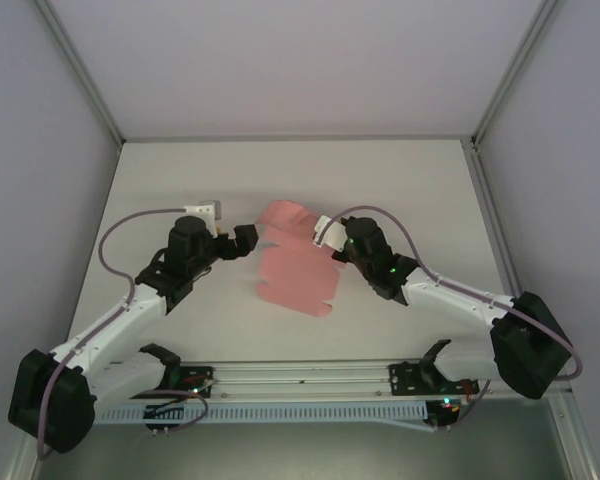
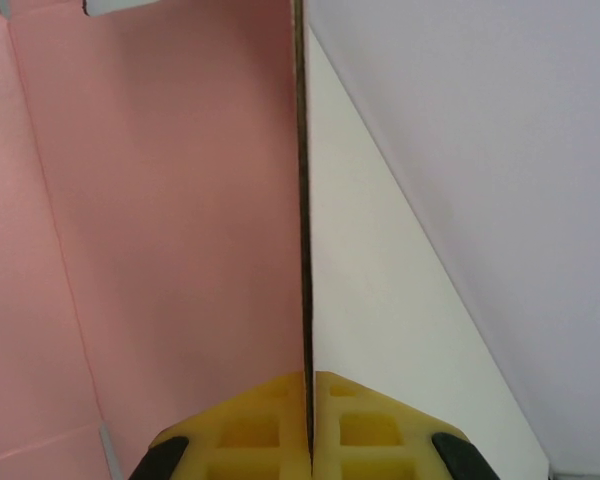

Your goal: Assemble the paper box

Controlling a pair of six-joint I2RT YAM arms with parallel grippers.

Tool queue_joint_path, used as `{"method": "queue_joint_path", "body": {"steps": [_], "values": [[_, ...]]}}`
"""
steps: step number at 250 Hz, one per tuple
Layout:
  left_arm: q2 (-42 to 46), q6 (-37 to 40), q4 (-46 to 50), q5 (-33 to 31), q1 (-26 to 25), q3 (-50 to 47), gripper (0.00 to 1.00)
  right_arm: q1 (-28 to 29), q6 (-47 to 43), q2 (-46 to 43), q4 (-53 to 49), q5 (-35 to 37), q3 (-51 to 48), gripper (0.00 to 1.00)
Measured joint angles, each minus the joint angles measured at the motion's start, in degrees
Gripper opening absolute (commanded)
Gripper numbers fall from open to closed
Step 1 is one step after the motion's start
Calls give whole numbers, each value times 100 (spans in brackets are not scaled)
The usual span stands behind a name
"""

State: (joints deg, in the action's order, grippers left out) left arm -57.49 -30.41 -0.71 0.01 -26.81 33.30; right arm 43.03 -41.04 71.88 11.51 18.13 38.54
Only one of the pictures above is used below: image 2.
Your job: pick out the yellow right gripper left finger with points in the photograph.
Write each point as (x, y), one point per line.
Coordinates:
(205, 450)

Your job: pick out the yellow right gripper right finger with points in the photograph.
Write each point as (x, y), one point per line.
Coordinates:
(415, 450)

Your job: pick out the pink cloth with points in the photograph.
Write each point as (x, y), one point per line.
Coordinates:
(155, 225)

